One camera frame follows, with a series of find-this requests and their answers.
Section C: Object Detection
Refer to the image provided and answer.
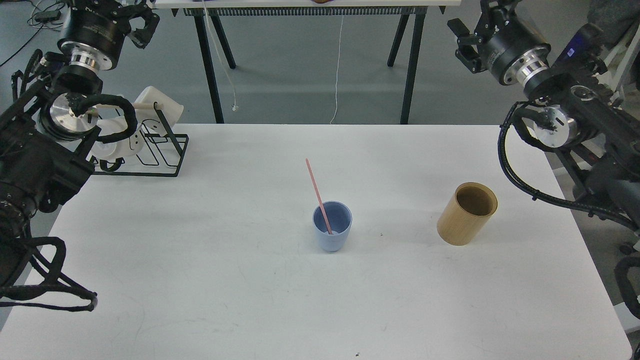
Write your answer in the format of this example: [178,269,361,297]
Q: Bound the light blue plastic cup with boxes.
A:
[311,201,354,253]

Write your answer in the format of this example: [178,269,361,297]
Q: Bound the bamboo cylinder holder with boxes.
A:
[436,182,498,246]

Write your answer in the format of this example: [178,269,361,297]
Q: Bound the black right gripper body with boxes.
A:
[446,0,551,86]

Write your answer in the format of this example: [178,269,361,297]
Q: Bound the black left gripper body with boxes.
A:
[57,0,160,71]

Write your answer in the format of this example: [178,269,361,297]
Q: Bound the background table with black legs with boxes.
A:
[151,0,461,125]

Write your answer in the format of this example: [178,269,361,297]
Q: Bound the white cup on rack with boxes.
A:
[133,86,185,129]

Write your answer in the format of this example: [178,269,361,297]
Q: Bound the floor cables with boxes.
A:
[0,0,71,68]

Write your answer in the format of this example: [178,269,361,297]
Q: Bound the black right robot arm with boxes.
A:
[446,0,639,234]

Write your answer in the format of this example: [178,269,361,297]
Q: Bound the black wire cup rack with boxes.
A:
[89,110,190,178]

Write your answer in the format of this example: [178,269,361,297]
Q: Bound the white hanging cable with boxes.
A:
[329,15,345,125]

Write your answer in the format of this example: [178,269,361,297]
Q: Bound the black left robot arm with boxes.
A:
[0,0,160,312]

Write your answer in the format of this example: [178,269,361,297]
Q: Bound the white mug with face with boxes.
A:
[90,116,144,162]

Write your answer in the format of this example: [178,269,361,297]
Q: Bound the pink chopstick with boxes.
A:
[305,158,333,235]

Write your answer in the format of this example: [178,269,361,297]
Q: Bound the wooden rack dowel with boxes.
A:
[93,102,164,111]

